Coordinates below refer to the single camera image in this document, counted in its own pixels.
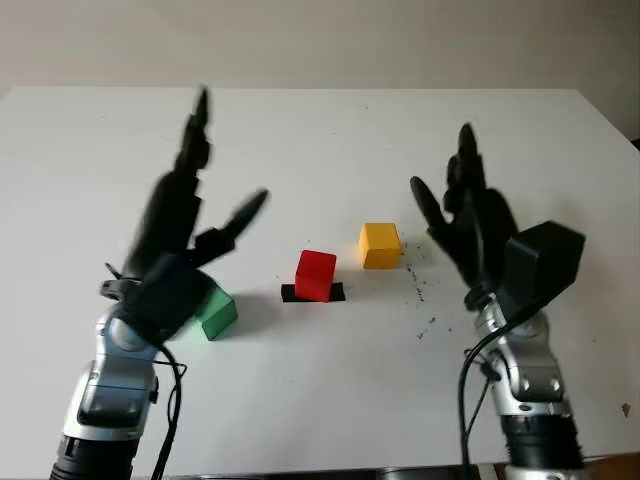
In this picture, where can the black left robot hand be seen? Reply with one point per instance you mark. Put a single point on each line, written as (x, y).
(167, 215)

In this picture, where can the black tape strip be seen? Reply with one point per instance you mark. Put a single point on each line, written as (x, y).
(289, 295)

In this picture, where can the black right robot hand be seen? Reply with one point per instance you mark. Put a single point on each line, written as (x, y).
(475, 235)

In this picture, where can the red wooden block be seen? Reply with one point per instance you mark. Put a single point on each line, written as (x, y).
(315, 275)

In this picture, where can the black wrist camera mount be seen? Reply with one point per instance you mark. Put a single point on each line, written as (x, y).
(167, 295)
(542, 265)

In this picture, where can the green wooden block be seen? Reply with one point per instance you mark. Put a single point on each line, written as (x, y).
(220, 312)

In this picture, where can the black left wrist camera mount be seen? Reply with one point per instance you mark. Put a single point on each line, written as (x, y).
(167, 295)

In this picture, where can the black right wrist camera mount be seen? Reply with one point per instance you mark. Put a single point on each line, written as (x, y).
(542, 265)

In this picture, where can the yellow wooden block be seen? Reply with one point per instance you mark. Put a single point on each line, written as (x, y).
(380, 247)

